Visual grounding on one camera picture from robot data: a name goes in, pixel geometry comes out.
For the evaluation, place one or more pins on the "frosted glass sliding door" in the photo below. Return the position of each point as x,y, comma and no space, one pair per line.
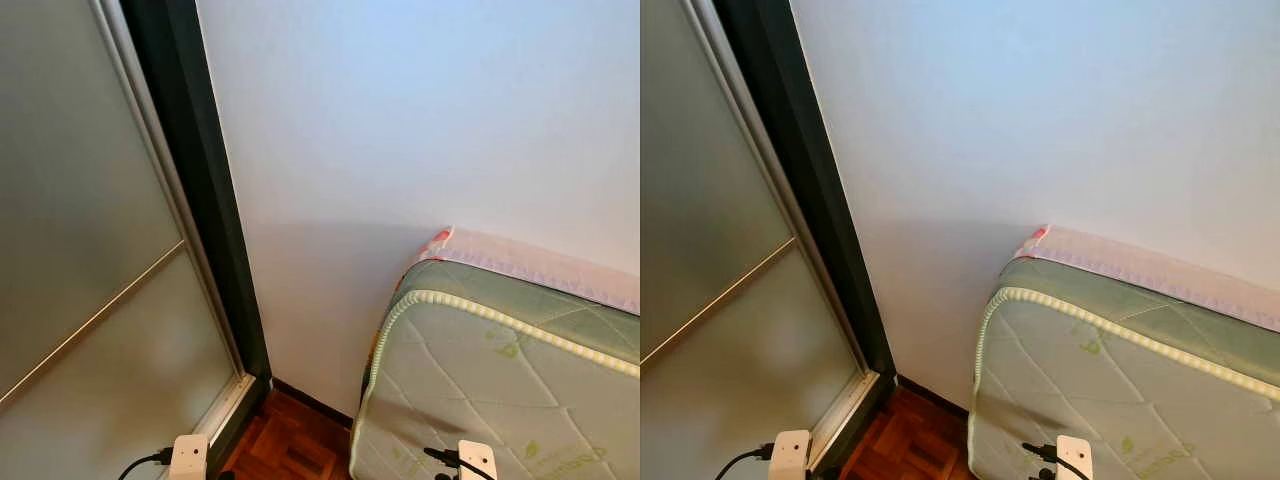
700,200
70,200

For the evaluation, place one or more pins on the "pink white foam pad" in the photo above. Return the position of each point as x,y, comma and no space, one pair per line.
540,265
1150,270

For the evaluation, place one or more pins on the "dark door frame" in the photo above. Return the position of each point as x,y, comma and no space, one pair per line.
190,130
800,130

